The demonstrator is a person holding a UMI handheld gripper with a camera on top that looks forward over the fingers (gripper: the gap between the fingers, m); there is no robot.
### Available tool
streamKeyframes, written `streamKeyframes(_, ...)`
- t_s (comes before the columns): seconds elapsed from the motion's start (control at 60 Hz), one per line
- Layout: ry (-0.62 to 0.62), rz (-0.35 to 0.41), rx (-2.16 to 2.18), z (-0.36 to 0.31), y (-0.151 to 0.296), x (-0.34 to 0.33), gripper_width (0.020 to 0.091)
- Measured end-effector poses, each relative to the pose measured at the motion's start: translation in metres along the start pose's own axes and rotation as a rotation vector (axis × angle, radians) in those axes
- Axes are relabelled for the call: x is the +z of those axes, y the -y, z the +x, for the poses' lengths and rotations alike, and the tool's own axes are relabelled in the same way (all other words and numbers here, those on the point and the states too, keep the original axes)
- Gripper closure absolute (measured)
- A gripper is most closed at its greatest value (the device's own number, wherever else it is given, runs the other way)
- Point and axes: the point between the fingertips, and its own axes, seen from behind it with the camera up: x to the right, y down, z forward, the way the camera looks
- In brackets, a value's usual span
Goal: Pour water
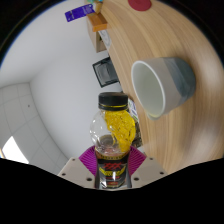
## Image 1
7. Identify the white ceiling light panel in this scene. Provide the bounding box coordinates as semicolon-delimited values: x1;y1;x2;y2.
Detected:
1;135;30;165

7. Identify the clear bottle with black cap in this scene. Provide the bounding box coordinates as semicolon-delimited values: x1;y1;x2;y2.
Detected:
89;91;137;190

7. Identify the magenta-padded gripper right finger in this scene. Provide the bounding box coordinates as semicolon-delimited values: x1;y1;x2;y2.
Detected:
127;145;168;188

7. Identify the small tan box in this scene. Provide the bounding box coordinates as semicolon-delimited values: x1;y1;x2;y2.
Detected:
94;1;104;14

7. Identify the flat round red coaster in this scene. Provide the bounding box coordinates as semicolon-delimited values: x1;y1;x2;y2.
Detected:
127;0;153;12

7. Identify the grey mesh office chair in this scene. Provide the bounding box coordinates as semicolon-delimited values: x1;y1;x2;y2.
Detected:
92;56;120;89

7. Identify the white and grey mug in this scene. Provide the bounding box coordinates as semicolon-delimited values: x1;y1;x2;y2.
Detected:
130;56;197;122

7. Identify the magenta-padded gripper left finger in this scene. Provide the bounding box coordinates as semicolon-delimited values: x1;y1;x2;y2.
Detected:
58;145;98;189

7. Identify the white and green leaflet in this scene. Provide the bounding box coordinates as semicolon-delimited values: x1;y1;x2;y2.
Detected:
127;98;141;123

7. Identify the round white plate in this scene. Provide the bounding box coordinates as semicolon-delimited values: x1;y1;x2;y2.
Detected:
101;29;113;51

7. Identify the purple standing card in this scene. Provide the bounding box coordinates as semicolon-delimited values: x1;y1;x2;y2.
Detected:
64;3;96;23

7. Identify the wooden side cabinet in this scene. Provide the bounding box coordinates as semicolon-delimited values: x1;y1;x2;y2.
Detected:
87;19;109;54

